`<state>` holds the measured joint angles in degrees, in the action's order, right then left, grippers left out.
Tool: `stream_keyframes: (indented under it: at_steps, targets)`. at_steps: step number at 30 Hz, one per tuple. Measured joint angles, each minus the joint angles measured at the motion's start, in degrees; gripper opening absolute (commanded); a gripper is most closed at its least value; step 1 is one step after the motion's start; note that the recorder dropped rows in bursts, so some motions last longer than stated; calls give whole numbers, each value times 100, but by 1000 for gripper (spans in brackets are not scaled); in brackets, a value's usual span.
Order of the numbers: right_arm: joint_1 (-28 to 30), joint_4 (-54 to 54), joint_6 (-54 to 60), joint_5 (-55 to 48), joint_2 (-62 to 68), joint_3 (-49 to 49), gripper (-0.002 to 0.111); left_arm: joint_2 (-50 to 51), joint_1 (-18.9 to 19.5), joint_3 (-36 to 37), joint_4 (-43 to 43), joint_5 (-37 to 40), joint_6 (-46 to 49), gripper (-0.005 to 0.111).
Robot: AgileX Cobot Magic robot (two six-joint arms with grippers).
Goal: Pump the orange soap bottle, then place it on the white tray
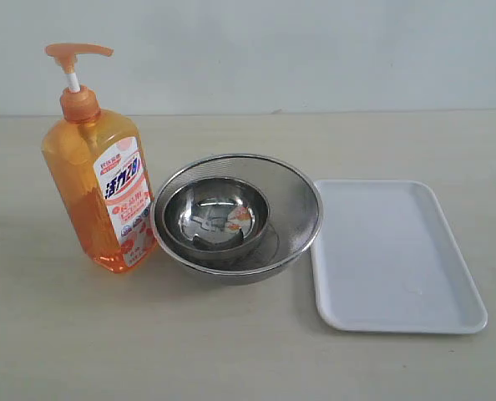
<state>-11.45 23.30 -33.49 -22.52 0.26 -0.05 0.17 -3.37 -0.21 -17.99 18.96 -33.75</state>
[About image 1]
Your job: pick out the orange pump soap bottle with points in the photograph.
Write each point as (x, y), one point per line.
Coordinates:
(96, 159)

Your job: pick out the small stainless steel bowl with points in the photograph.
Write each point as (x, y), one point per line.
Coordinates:
(216, 217)

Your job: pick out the large steel mesh strainer bowl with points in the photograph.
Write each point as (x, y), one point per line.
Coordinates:
(295, 217)

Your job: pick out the white plastic tray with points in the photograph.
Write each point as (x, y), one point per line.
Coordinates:
(386, 260)

